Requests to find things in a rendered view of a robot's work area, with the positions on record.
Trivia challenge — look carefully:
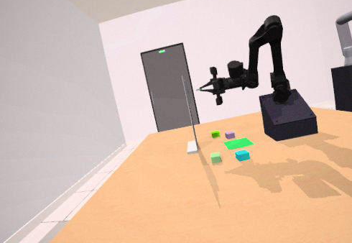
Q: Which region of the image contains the green square marking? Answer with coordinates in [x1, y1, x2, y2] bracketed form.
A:
[223, 137, 255, 150]

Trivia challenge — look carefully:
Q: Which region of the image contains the teal cube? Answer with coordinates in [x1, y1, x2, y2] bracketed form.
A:
[235, 150, 250, 162]

